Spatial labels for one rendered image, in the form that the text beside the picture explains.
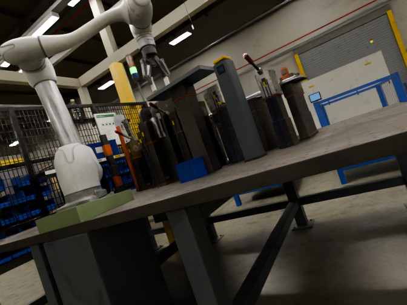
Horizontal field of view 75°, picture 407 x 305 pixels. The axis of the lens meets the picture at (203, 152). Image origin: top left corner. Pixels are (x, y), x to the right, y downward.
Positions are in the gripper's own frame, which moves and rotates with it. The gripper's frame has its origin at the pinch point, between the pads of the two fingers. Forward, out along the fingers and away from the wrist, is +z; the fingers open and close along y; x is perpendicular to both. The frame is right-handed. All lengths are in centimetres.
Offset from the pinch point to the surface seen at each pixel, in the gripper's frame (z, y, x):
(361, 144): 50, -25, -88
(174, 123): 18.7, 8.3, 10.2
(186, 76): 5.1, -1.4, -21.9
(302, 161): 50, -29, -77
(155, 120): 11.4, 6.9, 24.5
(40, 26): -202, 45, 266
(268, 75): 17, 23, -46
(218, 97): 15.8, 17.4, -19.6
